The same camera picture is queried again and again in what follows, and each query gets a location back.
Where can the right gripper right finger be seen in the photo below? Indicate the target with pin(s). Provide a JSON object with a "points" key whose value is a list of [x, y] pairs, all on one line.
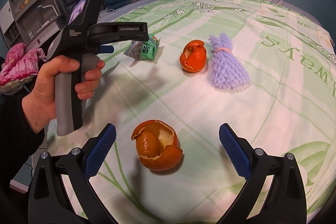
{"points": [[285, 201]]}

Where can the left hand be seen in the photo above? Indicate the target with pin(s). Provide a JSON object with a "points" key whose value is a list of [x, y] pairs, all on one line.
{"points": [[39, 105]]}

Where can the white desk lamp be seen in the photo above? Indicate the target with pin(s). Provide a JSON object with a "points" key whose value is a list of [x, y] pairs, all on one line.
{"points": [[47, 14]]}

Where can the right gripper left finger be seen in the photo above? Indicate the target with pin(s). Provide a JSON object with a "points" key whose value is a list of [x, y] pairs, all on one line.
{"points": [[48, 198]]}

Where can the white shelf unit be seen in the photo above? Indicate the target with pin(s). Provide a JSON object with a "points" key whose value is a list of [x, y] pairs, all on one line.
{"points": [[20, 21]]}

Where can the green floral bed cover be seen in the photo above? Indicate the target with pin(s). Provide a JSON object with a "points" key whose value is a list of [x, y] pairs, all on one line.
{"points": [[288, 107]]}

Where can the pink cloth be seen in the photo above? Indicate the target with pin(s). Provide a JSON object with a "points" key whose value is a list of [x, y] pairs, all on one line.
{"points": [[20, 65]]}

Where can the black sleeve forearm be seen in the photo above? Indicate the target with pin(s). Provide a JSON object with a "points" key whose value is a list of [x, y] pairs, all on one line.
{"points": [[20, 138]]}

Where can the orange peel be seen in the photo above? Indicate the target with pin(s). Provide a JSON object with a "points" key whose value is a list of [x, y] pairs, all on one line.
{"points": [[157, 145], [194, 56]]}

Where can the grey striped bed sheet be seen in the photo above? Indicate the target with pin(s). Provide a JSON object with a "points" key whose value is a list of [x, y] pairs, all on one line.
{"points": [[108, 16]]}

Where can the purple foam net short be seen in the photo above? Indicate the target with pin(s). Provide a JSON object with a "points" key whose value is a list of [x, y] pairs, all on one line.
{"points": [[228, 73]]}

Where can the green snack packet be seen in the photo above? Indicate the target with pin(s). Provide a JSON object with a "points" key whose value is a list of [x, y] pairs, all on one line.
{"points": [[139, 50]]}

